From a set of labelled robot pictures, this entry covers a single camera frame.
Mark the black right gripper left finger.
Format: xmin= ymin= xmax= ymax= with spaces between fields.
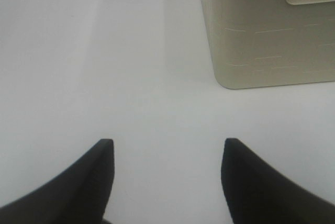
xmin=1 ymin=139 xmax=114 ymax=223

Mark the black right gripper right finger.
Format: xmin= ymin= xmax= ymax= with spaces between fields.
xmin=221 ymin=138 xmax=334 ymax=223

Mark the beige basket with grey rim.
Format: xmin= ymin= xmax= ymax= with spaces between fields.
xmin=201 ymin=0 xmax=334 ymax=89

